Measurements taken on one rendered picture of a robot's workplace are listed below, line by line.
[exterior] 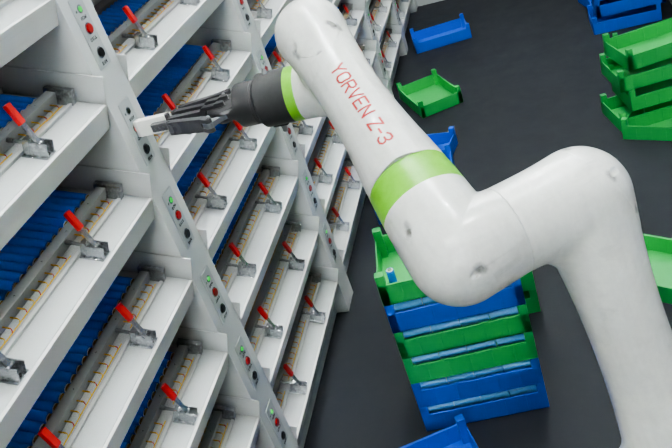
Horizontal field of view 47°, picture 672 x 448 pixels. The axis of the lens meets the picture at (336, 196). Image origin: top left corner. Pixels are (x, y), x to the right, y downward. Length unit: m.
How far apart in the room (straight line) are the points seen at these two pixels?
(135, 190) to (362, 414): 0.94
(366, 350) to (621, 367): 1.31
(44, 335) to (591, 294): 0.73
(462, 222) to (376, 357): 1.37
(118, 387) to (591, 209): 0.79
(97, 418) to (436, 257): 0.64
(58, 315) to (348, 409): 1.08
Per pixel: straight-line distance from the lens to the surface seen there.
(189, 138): 1.60
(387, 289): 1.68
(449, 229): 0.87
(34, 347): 1.15
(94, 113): 1.33
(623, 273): 0.96
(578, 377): 2.02
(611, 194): 0.92
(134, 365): 1.35
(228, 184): 1.77
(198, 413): 1.49
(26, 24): 1.24
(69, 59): 1.35
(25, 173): 1.18
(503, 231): 0.88
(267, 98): 1.25
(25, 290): 1.21
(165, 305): 1.45
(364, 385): 2.14
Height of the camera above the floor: 1.43
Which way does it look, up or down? 28 degrees down
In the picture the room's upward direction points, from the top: 19 degrees counter-clockwise
